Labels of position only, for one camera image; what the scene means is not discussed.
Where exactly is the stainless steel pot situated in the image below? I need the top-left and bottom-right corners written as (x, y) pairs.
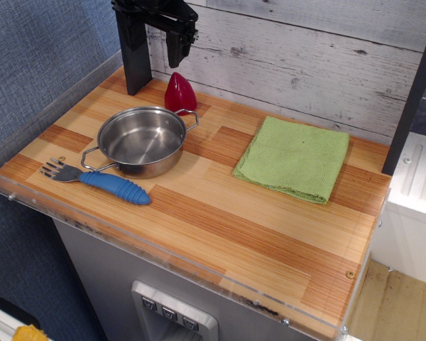
top-left (81, 107), bottom-right (200, 178)

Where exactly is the black right upright post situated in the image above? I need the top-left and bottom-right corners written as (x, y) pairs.
top-left (381, 0), bottom-right (426, 175)

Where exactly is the yellow object at corner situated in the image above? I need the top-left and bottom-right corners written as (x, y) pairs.
top-left (11, 325), bottom-right (50, 341)

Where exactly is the green cloth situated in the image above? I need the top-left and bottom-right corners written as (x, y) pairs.
top-left (233, 117), bottom-right (349, 205)

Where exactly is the grey cabinet with dispenser panel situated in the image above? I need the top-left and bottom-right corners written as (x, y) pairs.
top-left (51, 217), bottom-right (306, 341)

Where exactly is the black left upright post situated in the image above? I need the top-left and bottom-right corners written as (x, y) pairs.
top-left (114, 6), bottom-right (153, 96)

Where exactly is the blue handled metal fork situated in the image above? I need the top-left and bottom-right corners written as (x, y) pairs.
top-left (40, 158), bottom-right (151, 205)

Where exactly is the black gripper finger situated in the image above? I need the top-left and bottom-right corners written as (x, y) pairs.
top-left (166, 30), bottom-right (198, 68)

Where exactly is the clear acrylic table guard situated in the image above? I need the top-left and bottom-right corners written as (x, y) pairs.
top-left (0, 70), bottom-right (390, 340)

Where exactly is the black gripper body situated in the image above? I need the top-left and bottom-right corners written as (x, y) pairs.
top-left (111, 0), bottom-right (198, 32)

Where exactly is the white ribbed side unit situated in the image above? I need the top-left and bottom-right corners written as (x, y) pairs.
top-left (371, 133), bottom-right (426, 283)

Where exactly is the black upright post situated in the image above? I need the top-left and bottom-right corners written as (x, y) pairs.
top-left (381, 0), bottom-right (426, 175)
top-left (114, 6), bottom-right (153, 96)

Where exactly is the red plastic pepper toy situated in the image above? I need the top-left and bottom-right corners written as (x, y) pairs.
top-left (164, 72), bottom-right (197, 112)

